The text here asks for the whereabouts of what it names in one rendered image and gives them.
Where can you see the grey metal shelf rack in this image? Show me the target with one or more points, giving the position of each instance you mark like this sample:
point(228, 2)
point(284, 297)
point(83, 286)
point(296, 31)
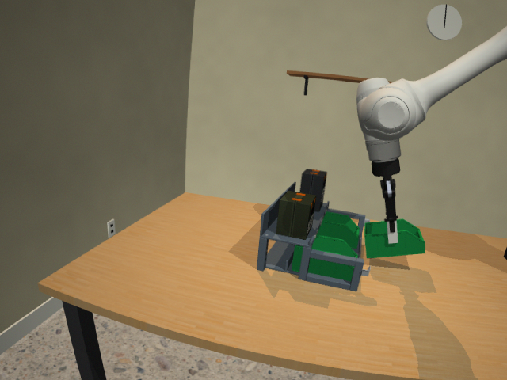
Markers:
point(283, 250)

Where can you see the green bin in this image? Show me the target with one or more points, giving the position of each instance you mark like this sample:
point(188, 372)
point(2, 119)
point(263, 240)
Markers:
point(376, 240)
point(326, 268)
point(338, 227)

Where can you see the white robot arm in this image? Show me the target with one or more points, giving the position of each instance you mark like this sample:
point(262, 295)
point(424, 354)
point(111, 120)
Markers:
point(397, 108)

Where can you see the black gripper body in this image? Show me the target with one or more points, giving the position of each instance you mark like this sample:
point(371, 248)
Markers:
point(386, 170)

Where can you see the black case with orange latches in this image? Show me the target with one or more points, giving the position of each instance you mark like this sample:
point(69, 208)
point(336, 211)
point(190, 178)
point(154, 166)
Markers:
point(312, 182)

